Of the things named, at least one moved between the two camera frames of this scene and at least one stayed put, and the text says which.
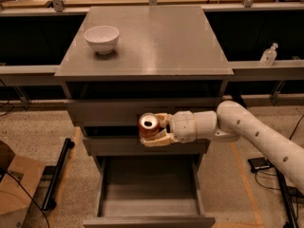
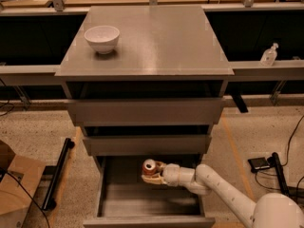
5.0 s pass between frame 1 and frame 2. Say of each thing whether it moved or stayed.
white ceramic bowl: stayed
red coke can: moved
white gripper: moved
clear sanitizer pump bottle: stayed
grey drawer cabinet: stayed
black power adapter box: stayed
